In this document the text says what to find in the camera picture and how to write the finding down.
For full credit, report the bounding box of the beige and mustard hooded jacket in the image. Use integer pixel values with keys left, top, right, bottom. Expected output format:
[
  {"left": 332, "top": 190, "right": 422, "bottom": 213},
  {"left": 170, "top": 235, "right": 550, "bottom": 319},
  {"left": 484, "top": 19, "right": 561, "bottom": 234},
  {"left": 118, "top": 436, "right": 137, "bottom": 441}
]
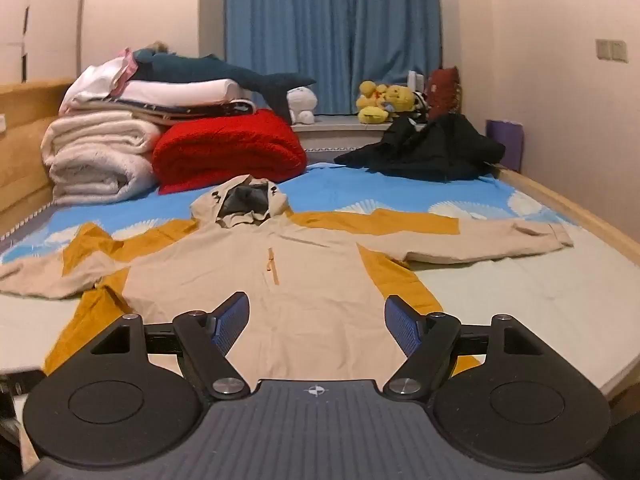
[{"left": 0, "top": 174, "right": 575, "bottom": 377}]

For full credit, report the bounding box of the white wardrobe door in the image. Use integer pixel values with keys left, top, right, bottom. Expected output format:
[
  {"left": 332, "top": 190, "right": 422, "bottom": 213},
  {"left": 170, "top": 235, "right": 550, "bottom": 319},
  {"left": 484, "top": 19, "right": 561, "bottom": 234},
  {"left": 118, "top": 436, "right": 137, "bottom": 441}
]
[{"left": 0, "top": 0, "right": 87, "bottom": 86}]

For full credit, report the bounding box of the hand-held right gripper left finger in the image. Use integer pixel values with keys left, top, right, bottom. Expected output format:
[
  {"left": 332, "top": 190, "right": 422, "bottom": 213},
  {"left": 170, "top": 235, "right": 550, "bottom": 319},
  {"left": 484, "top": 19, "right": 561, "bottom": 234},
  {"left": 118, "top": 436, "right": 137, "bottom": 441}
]
[{"left": 88, "top": 291, "right": 252, "bottom": 402}]

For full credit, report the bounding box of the dark patterned folded sheet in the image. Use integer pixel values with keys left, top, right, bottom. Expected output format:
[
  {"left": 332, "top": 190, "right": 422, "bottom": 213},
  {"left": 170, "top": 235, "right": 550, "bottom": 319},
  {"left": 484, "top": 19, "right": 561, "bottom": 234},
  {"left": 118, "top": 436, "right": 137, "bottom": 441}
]
[{"left": 134, "top": 99, "right": 258, "bottom": 126}]

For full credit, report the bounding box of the white folded quilt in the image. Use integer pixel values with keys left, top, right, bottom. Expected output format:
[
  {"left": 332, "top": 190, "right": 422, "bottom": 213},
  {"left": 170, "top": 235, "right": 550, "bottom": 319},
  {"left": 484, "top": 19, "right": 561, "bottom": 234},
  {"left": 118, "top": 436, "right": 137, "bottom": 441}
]
[{"left": 41, "top": 110, "right": 163, "bottom": 206}]

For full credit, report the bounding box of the wooden headboard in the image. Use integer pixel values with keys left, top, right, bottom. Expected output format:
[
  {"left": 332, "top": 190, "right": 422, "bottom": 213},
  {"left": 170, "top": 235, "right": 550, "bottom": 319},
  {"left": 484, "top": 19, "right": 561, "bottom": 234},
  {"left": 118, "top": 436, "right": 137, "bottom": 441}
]
[{"left": 0, "top": 77, "right": 77, "bottom": 237}]

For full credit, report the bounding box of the grey window ledge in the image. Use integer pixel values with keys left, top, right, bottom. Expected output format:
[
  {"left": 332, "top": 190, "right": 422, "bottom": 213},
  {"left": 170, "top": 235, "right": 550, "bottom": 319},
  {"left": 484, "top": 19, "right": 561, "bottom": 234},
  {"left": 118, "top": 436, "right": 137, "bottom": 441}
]
[{"left": 290, "top": 112, "right": 403, "bottom": 164}]

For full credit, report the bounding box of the blue and white bed sheet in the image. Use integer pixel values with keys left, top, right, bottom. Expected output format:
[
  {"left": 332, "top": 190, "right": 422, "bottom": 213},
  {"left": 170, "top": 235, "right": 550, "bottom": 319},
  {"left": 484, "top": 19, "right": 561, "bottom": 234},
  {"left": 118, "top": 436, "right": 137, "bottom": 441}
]
[{"left": 0, "top": 160, "right": 635, "bottom": 403}]

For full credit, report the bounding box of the wooden bed rail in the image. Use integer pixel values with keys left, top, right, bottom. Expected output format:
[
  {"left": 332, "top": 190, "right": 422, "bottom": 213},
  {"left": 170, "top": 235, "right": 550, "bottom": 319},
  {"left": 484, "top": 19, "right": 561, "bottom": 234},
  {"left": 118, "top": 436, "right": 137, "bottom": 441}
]
[{"left": 490, "top": 162, "right": 640, "bottom": 262}]

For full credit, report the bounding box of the red fleece blanket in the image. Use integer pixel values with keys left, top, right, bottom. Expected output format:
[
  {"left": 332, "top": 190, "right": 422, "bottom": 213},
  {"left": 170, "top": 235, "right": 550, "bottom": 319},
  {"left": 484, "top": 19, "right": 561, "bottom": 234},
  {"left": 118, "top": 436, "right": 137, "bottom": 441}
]
[{"left": 151, "top": 109, "right": 308, "bottom": 195}]

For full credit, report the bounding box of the black and white striped toy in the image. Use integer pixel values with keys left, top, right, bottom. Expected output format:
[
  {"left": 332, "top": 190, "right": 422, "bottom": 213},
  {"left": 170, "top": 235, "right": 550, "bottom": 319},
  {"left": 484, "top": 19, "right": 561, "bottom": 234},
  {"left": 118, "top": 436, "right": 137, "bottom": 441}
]
[{"left": 412, "top": 90, "right": 432, "bottom": 122}]

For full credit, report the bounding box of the dark red bag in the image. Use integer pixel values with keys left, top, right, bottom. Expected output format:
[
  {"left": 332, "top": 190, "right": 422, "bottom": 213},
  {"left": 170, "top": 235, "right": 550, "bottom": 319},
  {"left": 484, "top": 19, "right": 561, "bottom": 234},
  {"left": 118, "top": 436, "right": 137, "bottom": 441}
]
[{"left": 426, "top": 66, "right": 461, "bottom": 120}]

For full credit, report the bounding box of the purple box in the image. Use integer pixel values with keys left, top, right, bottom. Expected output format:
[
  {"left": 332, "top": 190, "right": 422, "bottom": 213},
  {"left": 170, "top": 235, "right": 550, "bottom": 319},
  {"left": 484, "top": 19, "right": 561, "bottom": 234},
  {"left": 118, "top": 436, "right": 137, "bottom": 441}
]
[{"left": 486, "top": 119, "right": 526, "bottom": 171}]

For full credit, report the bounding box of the blue curtain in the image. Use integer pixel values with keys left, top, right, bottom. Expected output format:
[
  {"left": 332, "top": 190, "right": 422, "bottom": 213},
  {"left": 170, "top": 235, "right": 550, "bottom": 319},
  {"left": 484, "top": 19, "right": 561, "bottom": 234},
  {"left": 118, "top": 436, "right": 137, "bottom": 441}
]
[{"left": 223, "top": 0, "right": 444, "bottom": 116}]

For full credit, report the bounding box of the white folded sheet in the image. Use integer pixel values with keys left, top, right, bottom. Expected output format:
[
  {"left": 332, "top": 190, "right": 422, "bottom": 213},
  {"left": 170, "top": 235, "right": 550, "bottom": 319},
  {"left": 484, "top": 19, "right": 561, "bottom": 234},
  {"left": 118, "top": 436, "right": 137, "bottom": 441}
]
[{"left": 120, "top": 78, "right": 239, "bottom": 107}]

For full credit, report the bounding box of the white plush toy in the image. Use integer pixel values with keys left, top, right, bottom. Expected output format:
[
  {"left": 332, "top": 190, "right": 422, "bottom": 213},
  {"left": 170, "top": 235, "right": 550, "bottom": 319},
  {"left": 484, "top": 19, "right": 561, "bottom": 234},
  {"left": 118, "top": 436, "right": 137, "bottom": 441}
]
[{"left": 286, "top": 87, "right": 319, "bottom": 126}]

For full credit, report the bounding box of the blue shark plush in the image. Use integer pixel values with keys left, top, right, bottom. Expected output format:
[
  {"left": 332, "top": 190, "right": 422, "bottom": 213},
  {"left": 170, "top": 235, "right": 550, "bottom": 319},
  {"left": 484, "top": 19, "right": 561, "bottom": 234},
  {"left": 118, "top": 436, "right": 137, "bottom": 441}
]
[{"left": 131, "top": 47, "right": 317, "bottom": 122}]

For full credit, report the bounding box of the yellow plush toy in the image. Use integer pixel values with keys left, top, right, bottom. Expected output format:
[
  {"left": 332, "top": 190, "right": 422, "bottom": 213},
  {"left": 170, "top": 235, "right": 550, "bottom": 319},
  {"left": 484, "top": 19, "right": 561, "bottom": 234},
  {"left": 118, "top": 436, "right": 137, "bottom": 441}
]
[
  {"left": 383, "top": 85, "right": 416, "bottom": 114},
  {"left": 356, "top": 80, "right": 391, "bottom": 125}
]

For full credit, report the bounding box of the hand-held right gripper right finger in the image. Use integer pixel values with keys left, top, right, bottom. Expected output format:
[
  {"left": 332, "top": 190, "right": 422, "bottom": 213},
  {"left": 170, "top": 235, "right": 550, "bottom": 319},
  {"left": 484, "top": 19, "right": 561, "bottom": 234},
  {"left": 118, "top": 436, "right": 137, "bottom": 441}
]
[{"left": 382, "top": 295, "right": 549, "bottom": 403}]

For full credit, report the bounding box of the black jacket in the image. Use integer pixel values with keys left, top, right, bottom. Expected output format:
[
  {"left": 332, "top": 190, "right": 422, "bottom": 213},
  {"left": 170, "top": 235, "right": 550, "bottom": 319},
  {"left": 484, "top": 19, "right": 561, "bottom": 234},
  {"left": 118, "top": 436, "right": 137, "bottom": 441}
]
[{"left": 334, "top": 113, "right": 507, "bottom": 182}]

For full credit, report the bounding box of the wall switch plate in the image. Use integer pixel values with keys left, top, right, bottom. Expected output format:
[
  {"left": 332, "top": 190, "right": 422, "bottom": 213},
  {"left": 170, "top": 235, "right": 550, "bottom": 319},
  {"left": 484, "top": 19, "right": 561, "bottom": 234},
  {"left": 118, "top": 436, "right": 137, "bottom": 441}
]
[{"left": 595, "top": 38, "right": 629, "bottom": 64}]

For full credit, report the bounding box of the white pink-edged folded cloth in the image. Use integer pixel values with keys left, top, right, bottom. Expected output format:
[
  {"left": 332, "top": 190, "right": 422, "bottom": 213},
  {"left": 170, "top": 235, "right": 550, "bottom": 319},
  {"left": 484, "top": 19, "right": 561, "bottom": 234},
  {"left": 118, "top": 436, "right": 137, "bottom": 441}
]
[{"left": 59, "top": 50, "right": 139, "bottom": 116}]

